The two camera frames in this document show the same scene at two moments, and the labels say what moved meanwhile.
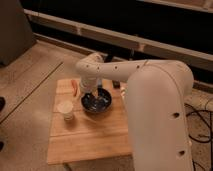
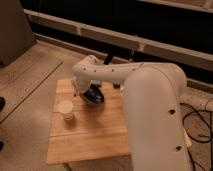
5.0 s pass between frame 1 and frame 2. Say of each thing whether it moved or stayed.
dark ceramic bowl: moved
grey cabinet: stayed
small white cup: stayed
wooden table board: stayed
